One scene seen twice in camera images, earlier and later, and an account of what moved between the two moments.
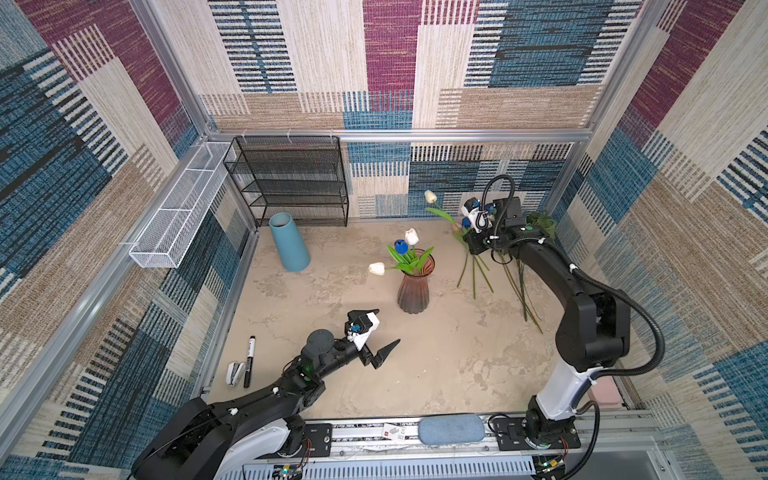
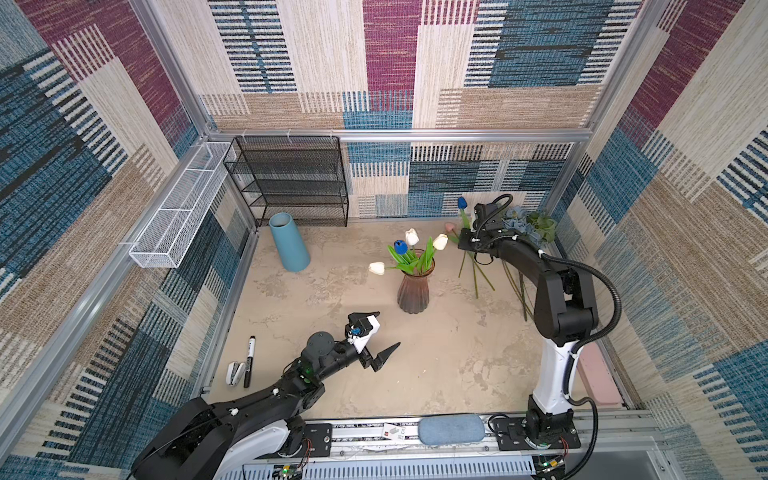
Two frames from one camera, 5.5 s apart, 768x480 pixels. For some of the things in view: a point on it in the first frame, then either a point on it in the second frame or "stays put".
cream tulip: [431, 198] → [440, 242]
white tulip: [412, 237] stays put
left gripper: [375, 360] stays put
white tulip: [379, 268] stays put
